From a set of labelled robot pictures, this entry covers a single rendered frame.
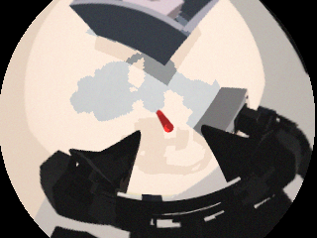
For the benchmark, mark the red peg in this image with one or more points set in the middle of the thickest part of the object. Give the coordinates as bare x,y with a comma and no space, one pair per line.
164,121

